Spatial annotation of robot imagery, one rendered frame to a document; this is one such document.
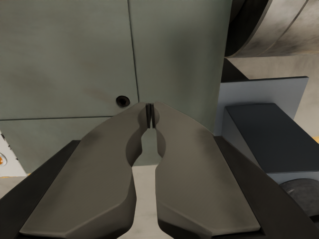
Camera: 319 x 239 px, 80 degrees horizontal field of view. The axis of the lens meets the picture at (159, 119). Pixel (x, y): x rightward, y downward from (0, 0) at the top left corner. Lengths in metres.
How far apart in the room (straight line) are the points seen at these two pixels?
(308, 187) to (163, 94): 0.49
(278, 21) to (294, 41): 0.05
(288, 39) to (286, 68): 1.50
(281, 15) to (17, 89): 0.27
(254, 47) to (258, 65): 1.39
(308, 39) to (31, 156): 0.36
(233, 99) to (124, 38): 0.68
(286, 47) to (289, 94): 0.61
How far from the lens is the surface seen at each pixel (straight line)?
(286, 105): 0.93
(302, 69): 1.85
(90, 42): 0.19
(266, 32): 0.26
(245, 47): 0.28
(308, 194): 0.61
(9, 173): 0.33
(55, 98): 0.22
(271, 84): 0.85
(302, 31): 0.28
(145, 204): 2.60
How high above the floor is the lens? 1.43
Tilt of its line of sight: 57 degrees down
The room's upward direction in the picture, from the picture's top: 180 degrees clockwise
